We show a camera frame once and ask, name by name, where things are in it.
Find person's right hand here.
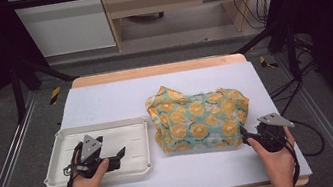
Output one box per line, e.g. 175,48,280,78
245,124,304,187

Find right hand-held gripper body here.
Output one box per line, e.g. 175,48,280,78
251,109,300,156

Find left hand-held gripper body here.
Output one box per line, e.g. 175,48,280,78
59,129,125,183

